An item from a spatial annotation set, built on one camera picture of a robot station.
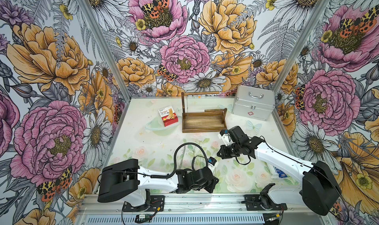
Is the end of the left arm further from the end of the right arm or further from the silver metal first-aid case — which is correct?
the silver metal first-aid case

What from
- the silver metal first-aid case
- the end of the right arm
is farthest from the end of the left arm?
the silver metal first-aid case

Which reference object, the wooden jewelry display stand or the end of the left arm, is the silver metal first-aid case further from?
the end of the left arm

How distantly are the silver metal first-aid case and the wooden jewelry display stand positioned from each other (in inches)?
5.7

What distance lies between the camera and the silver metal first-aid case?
1.01 m

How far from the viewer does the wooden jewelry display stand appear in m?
1.04
